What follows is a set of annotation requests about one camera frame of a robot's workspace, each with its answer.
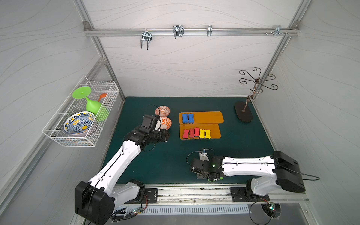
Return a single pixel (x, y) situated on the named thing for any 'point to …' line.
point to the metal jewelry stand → (242, 109)
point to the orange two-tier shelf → (204, 120)
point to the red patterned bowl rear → (162, 111)
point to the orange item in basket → (101, 95)
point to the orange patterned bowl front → (166, 123)
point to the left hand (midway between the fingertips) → (167, 135)
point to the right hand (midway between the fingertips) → (198, 172)
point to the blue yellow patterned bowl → (78, 123)
